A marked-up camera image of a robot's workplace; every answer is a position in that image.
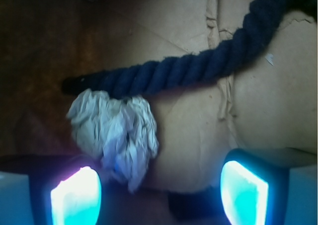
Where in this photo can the brown paper bag container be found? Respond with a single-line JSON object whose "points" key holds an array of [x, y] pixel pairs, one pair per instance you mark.
{"points": [[271, 102]]}

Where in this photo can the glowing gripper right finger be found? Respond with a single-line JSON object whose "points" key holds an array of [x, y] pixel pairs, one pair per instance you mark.
{"points": [[254, 186]]}

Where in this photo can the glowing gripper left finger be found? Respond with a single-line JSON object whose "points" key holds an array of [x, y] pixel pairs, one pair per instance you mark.
{"points": [[65, 191]]}

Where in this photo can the white paper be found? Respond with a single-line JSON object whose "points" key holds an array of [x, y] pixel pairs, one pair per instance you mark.
{"points": [[119, 133]]}

